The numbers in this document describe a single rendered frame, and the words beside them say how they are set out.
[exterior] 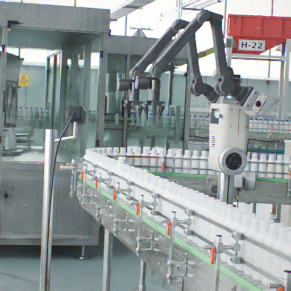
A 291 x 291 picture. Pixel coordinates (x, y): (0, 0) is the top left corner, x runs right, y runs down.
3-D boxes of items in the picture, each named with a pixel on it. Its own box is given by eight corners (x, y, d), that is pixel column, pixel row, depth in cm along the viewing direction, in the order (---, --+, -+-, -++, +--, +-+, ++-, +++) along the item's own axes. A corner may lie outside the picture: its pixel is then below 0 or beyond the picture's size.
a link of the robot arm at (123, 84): (140, 70, 419) (136, 71, 428) (120, 69, 416) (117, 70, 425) (139, 91, 420) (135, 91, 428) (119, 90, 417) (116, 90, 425)
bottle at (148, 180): (157, 213, 323) (159, 175, 322) (146, 213, 319) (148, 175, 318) (149, 211, 328) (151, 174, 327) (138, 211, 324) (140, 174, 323)
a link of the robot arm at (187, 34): (212, 16, 380) (206, 18, 391) (204, 8, 379) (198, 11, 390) (159, 78, 375) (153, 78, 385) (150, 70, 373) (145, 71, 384)
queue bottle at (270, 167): (269, 178, 525) (270, 154, 524) (264, 177, 531) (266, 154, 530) (276, 178, 527) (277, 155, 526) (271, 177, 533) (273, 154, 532)
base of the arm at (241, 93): (248, 87, 397) (236, 106, 397) (236, 79, 396) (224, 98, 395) (254, 87, 389) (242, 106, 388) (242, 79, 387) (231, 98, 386)
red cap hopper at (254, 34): (216, 216, 1028) (227, 13, 1013) (215, 210, 1099) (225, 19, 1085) (283, 220, 1022) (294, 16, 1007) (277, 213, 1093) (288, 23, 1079)
